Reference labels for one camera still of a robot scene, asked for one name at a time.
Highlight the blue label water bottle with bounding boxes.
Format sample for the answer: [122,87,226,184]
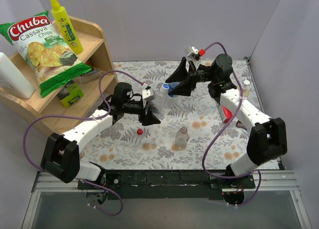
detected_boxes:
[167,81,181,98]

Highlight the red label cola bottle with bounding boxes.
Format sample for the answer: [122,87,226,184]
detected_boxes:
[175,126,190,148]

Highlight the clear plastic bottle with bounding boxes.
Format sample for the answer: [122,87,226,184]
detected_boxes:
[153,89,172,113]

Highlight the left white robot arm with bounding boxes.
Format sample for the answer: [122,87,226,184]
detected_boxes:
[40,82,160,189]

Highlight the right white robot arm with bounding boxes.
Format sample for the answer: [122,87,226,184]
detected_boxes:
[166,53,288,188]

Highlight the yellow squeeze bottle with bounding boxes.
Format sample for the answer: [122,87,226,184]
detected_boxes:
[50,0,83,55]

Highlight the clear box on shelf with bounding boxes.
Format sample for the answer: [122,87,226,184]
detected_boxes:
[73,69,103,84]

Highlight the floral table mat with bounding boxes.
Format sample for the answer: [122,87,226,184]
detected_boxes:
[77,59,280,170]

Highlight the red toothpaste box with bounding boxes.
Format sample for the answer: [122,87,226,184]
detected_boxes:
[217,104,233,123]

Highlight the green box on shelf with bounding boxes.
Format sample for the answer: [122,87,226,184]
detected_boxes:
[56,80,84,108]

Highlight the brown snack wrapper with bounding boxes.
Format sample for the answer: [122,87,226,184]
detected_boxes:
[236,120,247,130]

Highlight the wooden shelf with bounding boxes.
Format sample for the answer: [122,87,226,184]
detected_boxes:
[0,14,123,143]

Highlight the green cassava chips bag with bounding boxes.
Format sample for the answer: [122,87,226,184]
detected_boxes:
[0,11,91,98]

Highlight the white plastic container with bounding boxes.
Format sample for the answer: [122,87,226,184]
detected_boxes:
[0,52,35,99]

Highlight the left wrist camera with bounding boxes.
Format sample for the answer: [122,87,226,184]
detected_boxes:
[142,86,156,102]

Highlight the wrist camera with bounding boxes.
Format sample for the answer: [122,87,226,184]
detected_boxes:
[185,46,206,64]
[142,86,156,102]

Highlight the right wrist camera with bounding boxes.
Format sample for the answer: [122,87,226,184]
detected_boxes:
[185,46,206,64]

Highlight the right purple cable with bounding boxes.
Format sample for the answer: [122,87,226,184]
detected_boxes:
[199,41,262,208]

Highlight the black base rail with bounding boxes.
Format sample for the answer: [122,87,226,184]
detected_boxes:
[77,169,261,205]

